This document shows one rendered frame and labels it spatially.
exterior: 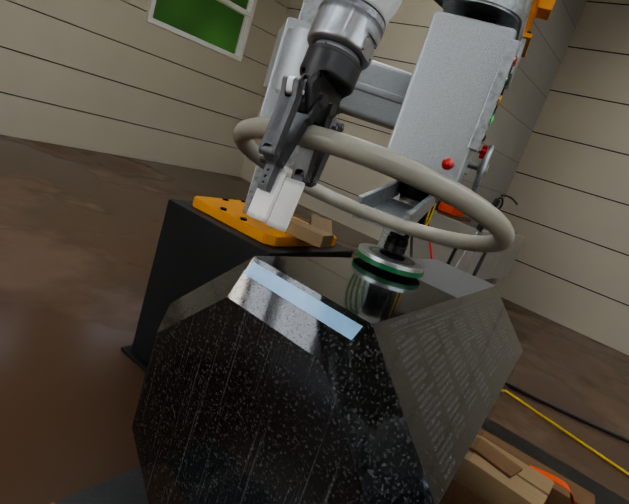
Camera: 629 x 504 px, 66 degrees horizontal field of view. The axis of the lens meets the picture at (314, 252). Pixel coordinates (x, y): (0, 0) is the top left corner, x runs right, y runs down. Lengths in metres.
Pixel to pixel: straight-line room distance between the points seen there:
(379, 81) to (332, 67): 1.39
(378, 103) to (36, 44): 5.52
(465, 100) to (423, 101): 0.11
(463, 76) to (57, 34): 6.14
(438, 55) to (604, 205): 4.97
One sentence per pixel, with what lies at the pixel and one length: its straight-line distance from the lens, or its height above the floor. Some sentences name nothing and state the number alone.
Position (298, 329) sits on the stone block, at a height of 0.80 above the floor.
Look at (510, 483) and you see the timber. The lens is 2.06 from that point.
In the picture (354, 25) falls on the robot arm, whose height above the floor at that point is 1.32.
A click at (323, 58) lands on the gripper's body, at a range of 0.64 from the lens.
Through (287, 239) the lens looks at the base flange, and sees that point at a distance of 1.87.
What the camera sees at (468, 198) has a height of 1.17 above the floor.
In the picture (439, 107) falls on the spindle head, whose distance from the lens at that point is 1.40.
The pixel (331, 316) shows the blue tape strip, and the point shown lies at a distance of 1.01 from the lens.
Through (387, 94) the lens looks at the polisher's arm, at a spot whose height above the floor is 1.41.
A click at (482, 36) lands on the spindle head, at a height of 1.55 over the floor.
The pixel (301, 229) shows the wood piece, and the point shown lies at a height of 0.82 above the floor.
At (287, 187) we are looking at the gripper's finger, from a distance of 0.65.
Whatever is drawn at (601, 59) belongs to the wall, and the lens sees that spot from 6.59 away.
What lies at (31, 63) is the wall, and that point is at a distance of 7.03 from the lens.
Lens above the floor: 1.19
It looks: 13 degrees down
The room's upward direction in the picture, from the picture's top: 18 degrees clockwise
